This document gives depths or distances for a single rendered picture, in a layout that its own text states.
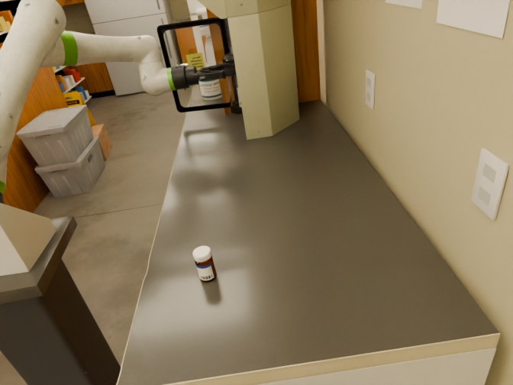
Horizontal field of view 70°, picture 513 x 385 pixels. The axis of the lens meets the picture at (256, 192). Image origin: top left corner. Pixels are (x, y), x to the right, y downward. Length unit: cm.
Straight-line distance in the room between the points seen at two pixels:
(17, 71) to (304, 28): 119
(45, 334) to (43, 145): 243
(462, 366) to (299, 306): 32
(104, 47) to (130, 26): 498
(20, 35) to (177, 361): 94
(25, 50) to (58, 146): 236
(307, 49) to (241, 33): 51
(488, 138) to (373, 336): 41
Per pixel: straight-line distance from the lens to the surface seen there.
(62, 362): 144
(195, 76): 159
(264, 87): 149
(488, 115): 77
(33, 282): 113
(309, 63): 188
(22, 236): 116
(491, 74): 76
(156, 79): 161
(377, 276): 87
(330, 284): 84
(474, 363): 87
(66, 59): 149
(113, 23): 658
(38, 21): 129
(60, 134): 347
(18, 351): 142
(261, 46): 146
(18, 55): 121
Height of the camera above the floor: 155
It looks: 31 degrees down
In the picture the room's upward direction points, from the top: 9 degrees counter-clockwise
